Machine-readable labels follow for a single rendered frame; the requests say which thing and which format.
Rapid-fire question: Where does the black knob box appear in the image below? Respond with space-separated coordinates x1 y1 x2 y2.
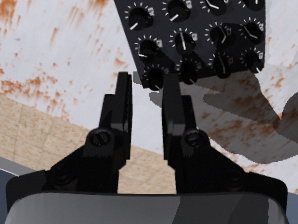
114 0 266 91

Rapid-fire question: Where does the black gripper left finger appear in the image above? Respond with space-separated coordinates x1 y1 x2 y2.
6 72 133 213

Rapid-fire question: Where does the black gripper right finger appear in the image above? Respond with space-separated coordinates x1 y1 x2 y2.
161 72 288 214

